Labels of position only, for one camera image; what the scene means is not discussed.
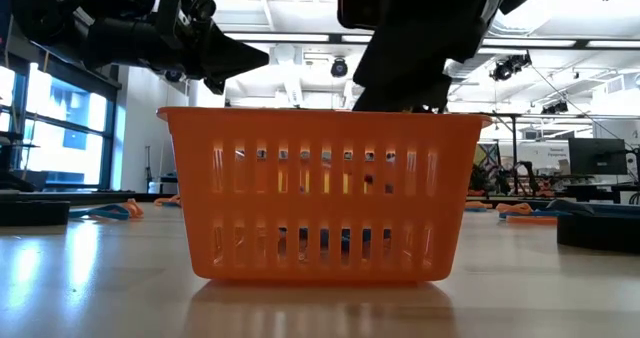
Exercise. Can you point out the black ceiling spotlight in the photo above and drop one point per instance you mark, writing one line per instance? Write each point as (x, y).
(339, 69)
(172, 76)

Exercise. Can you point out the black rubber band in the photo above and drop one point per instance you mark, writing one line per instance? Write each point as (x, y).
(35, 214)
(600, 233)

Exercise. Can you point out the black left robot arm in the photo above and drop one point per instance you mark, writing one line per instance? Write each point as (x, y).
(40, 13)

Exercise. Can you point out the long ceiling light bar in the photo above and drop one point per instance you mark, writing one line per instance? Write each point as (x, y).
(280, 37)

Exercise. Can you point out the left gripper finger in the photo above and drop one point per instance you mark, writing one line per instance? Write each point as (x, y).
(230, 53)
(217, 85)

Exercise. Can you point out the black stage light cluster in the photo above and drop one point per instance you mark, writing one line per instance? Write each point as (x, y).
(510, 67)

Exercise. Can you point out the black background gantry stand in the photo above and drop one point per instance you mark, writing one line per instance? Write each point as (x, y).
(514, 153)

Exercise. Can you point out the large glass window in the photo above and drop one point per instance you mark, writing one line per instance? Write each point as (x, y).
(65, 153)

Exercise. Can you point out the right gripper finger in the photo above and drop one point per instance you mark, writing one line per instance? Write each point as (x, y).
(400, 93)

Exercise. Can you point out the dark background monitor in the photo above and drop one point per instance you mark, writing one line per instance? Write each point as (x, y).
(597, 156)

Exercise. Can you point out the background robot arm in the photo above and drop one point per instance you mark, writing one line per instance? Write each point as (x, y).
(500, 178)

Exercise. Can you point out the orange plastic basket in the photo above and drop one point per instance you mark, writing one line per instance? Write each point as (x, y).
(320, 205)

